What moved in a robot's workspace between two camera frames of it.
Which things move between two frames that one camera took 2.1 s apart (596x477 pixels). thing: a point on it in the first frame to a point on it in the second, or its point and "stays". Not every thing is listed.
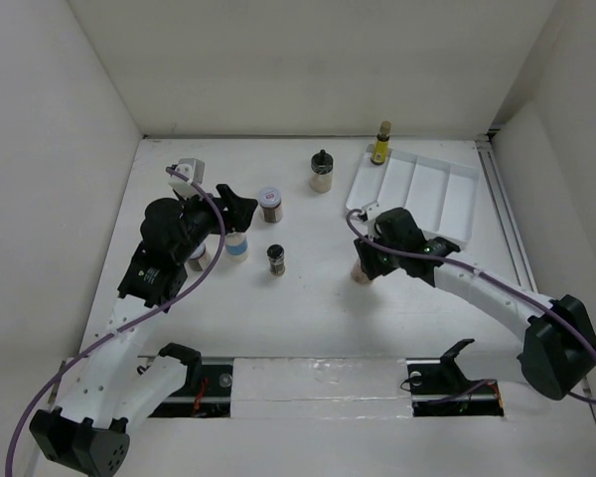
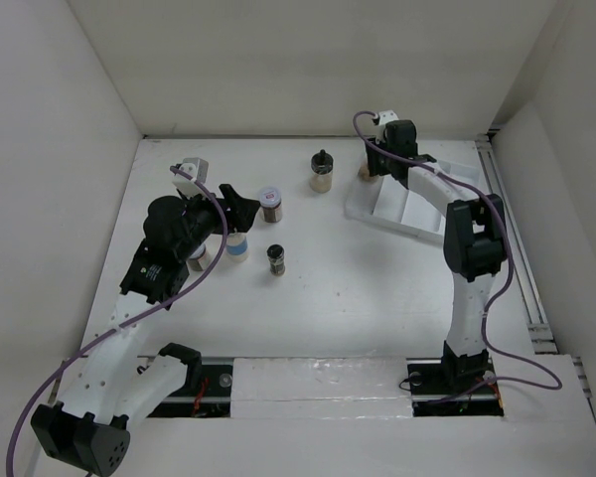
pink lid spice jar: x=358 y=273 to x=365 y=174
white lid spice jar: x=269 y=199 stays
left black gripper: x=236 y=209 stays
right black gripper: x=370 y=262 to x=372 y=162
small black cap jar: x=275 y=254 stays
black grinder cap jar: x=321 y=177 stays
